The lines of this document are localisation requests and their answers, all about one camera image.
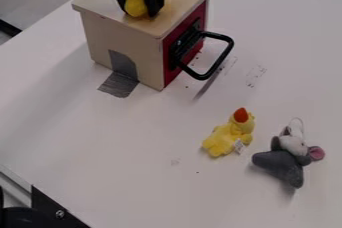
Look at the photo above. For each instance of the yellow plush chick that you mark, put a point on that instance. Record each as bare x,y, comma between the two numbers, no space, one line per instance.
231,133

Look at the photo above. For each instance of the grey plush mouse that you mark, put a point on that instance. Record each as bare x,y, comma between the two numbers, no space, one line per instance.
289,155

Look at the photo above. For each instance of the grey tape strip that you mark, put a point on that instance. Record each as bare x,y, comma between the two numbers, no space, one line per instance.
121,75

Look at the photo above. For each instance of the cabinet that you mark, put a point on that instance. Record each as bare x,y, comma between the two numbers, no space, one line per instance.
133,28

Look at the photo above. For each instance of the drawer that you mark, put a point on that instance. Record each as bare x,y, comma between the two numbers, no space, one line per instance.
196,45

